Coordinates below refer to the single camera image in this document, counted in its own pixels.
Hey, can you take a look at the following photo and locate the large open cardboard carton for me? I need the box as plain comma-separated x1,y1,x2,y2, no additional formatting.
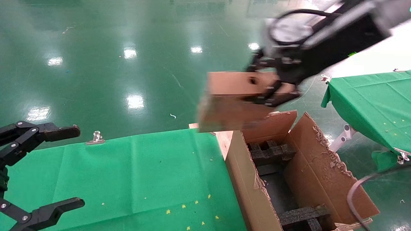
225,111,380,231

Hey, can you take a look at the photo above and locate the large green table cloth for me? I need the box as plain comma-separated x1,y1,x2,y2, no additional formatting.
0,128,248,231

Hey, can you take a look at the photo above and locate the silver camera mounting bracket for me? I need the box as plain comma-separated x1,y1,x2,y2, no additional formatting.
302,3,379,42

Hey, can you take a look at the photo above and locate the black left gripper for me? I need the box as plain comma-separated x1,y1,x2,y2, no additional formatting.
0,121,85,231

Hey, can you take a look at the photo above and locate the small brown cardboard box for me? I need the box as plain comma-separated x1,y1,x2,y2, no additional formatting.
197,71,301,133

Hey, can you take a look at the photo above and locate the black foam insert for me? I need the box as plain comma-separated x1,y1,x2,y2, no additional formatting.
279,205,331,231
247,140,296,167

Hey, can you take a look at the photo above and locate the green cloth with folds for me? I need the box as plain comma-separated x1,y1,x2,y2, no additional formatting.
321,70,411,170

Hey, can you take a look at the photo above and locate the black camera cable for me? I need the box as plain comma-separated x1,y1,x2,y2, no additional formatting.
269,9,411,223

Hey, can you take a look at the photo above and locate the white metal table leg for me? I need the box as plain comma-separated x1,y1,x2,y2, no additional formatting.
329,124,357,152

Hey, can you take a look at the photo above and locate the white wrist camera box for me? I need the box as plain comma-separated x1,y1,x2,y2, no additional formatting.
262,14,317,53

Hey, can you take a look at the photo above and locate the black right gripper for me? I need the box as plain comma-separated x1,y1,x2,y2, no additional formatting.
246,16,390,107

